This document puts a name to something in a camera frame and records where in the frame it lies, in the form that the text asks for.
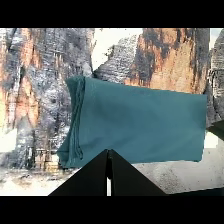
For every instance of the dark blue garment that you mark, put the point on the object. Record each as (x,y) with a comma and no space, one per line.
(140,123)

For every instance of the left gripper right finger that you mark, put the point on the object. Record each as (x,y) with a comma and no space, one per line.
(131,181)

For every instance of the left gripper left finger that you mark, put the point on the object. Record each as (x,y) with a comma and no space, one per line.
(88,181)

